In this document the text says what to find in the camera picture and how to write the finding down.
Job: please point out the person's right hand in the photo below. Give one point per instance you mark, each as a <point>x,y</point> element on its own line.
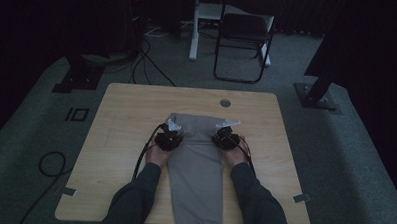
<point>236,155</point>

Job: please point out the black folding chair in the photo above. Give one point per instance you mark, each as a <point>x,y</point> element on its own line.
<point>244,27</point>

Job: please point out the black stand with base plate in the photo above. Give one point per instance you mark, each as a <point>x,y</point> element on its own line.
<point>315,92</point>

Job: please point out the grey tape piece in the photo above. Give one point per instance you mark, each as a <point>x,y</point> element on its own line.
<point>302,198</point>
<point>69,191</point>

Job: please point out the black stand base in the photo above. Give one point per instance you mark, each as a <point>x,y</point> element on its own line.
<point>81,78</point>

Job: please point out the round table grommet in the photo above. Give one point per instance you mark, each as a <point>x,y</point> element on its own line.
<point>225,103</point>

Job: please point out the person's left hand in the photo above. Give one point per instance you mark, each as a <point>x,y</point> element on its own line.
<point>156,155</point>

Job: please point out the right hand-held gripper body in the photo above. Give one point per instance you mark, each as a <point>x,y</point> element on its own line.
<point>229,138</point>

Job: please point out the grey pants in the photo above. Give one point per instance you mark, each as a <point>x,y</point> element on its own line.
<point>195,178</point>

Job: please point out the white desk frame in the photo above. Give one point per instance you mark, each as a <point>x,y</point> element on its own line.
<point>197,25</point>

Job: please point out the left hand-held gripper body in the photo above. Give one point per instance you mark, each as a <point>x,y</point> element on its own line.
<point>165,139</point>

